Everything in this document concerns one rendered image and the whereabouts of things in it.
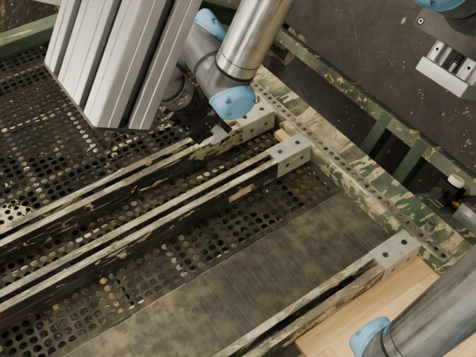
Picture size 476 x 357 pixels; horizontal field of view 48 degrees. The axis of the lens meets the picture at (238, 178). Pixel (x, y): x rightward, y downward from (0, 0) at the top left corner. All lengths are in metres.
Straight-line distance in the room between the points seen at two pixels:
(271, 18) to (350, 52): 1.85
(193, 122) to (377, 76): 1.55
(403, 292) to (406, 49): 1.37
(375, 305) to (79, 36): 1.13
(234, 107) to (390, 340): 0.45
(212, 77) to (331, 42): 1.86
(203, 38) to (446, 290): 0.60
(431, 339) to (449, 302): 0.07
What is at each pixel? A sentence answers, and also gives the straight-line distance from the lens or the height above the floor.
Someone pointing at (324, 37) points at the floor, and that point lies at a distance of 2.80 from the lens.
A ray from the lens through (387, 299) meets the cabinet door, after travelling 1.41.
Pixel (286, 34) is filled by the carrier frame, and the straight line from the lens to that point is 2.72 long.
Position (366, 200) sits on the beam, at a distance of 1.54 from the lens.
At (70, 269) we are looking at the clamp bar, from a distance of 1.42.
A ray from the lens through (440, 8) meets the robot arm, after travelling 1.12.
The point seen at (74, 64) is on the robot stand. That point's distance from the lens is 0.40.
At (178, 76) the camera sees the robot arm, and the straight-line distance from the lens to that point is 1.05.
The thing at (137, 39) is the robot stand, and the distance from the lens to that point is 0.35.
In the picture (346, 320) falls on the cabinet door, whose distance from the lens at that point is 1.36.
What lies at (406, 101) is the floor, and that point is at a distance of 2.51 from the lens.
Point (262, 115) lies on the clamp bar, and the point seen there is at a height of 0.96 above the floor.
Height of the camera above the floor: 2.21
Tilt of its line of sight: 45 degrees down
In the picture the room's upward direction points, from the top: 92 degrees counter-clockwise
